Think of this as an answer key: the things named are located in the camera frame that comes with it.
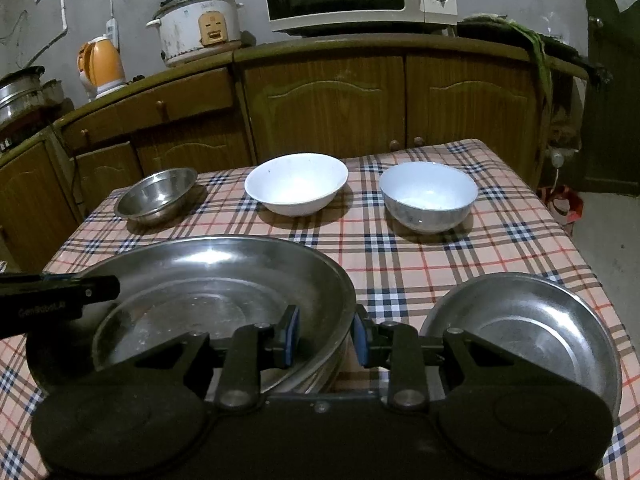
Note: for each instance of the orange electric kettle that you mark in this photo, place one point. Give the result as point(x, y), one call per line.
point(105, 65)

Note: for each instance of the plaid tablecloth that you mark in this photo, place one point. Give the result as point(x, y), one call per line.
point(450, 260)

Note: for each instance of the wide white bowl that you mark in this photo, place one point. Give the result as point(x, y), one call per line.
point(295, 185)

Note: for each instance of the steel bowl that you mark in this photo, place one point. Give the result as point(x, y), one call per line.
point(155, 192)

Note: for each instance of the small steel plate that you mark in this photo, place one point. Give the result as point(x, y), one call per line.
point(540, 330)

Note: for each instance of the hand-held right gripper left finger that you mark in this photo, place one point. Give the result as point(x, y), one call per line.
point(290, 335)

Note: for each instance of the white wall socket strip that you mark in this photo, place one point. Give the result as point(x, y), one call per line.
point(112, 30)

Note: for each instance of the dark green door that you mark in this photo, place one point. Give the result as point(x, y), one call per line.
point(610, 110)

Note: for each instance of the white round plug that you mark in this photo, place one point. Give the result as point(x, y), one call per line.
point(556, 158)

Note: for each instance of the deep white patterned bowl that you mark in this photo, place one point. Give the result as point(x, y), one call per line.
point(425, 195)

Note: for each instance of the dark bundle with green strands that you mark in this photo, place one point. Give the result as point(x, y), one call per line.
point(500, 27)

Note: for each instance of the large steel plate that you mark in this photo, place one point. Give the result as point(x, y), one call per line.
point(210, 270)
point(327, 372)

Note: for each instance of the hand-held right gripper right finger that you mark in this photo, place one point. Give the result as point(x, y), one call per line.
point(361, 340)

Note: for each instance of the white rice cooker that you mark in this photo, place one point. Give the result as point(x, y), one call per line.
point(185, 30)

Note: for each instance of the brown wooden two-door cabinet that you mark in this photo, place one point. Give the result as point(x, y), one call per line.
point(325, 100)

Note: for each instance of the dark cooktop stove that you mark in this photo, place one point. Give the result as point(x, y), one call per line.
point(10, 140)

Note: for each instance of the steel steamer pot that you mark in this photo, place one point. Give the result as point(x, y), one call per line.
point(20, 95)

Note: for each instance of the small steel pot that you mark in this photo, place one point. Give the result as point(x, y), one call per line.
point(54, 92)

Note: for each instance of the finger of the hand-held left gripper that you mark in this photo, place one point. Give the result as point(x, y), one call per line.
point(100, 290)

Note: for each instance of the brown wooden drawer cabinet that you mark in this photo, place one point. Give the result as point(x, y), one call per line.
point(150, 110)

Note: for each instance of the red bag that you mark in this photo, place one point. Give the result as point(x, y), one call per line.
point(565, 205)

